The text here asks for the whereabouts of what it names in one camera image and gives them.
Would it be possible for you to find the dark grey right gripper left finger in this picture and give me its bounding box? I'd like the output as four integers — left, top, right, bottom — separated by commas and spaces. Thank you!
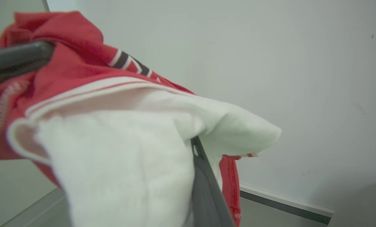
0, 40, 55, 86

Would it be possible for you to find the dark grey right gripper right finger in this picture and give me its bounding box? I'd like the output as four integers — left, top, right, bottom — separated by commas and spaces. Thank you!
191, 136, 236, 227

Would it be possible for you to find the red and white garment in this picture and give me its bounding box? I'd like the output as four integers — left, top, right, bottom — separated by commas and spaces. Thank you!
0, 11, 282, 227

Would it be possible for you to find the white grey baseboard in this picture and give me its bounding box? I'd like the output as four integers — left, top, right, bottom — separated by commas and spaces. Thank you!
239, 184, 334, 225

